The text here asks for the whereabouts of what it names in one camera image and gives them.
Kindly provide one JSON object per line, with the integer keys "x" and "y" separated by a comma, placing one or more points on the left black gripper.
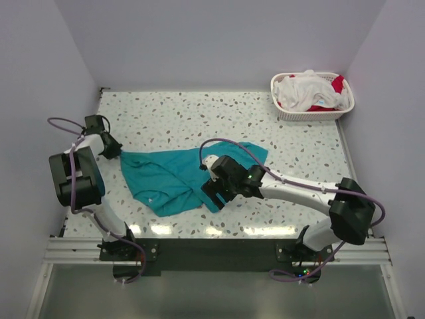
{"x": 115, "y": 151}

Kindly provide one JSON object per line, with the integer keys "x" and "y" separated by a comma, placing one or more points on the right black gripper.
{"x": 211, "y": 188}

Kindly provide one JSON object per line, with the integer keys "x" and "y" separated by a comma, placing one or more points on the teal t-shirt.
{"x": 168, "y": 182}

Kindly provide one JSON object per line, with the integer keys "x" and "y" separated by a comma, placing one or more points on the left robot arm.
{"x": 79, "y": 185}

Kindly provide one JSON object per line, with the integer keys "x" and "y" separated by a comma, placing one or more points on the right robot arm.
{"x": 348, "y": 210}

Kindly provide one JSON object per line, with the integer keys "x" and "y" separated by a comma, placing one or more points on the white t-shirt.
{"x": 305, "y": 91}

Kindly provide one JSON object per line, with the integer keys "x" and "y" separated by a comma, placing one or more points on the white laundry basket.
{"x": 311, "y": 96}

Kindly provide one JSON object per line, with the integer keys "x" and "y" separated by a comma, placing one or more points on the red t-shirt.
{"x": 337, "y": 84}

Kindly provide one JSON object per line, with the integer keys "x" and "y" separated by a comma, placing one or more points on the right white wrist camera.
{"x": 207, "y": 162}

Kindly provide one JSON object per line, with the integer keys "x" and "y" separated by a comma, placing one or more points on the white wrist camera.
{"x": 207, "y": 162}
{"x": 96, "y": 124}

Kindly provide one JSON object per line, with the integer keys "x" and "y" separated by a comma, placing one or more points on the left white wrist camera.
{"x": 96, "y": 124}

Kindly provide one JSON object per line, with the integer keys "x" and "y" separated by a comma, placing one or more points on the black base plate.
{"x": 152, "y": 257}

